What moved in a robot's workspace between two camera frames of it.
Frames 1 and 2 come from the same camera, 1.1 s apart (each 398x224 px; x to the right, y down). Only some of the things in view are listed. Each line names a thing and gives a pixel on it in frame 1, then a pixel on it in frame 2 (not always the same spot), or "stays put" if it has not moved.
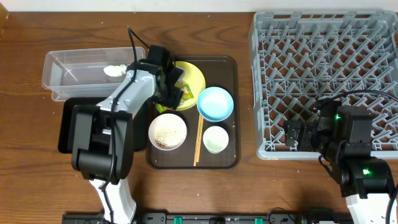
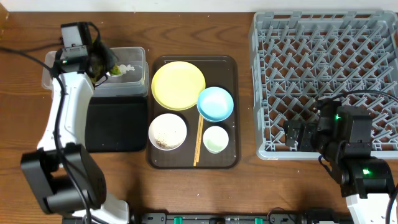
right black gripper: [292, 134] stays put
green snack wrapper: [186, 94] → [115, 70]
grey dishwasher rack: [298, 58] stays put
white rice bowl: [167, 132] stays put
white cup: [215, 139] stays put
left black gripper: [173, 92] → [101, 58]
